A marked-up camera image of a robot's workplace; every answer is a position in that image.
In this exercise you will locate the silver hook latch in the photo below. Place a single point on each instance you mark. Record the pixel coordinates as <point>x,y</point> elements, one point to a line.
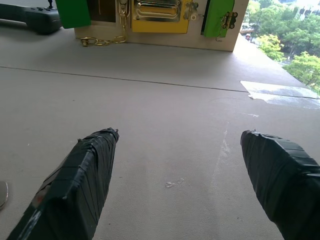
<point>220,35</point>

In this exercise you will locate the wooden latch busy board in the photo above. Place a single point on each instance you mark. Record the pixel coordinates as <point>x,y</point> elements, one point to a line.
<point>160,37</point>

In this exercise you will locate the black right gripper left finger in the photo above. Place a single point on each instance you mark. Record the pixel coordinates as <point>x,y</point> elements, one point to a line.
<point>82,185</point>

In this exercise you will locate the clear tape patch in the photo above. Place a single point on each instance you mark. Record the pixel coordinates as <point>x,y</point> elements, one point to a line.
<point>280,93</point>

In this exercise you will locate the dark grey game controller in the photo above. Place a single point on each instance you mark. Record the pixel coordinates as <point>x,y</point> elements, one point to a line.
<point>32,18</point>

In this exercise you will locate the green hinged door panel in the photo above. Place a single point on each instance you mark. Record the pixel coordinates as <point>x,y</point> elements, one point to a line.
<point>73,13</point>

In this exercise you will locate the green panel with brass hinge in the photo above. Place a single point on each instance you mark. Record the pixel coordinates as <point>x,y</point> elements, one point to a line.
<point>217,17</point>

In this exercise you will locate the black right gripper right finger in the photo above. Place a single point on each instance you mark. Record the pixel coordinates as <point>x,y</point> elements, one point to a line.
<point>280,175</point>

